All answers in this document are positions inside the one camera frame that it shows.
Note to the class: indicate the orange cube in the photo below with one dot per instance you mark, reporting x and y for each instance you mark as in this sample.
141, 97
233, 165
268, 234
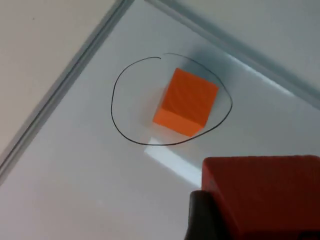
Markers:
186, 103

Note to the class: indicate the red cube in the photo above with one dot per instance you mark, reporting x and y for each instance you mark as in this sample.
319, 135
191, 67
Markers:
265, 195

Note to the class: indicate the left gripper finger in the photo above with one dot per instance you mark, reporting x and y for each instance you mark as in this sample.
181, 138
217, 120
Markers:
205, 217

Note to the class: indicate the grey-framed whiteboard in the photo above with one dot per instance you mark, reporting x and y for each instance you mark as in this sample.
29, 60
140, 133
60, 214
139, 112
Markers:
75, 190

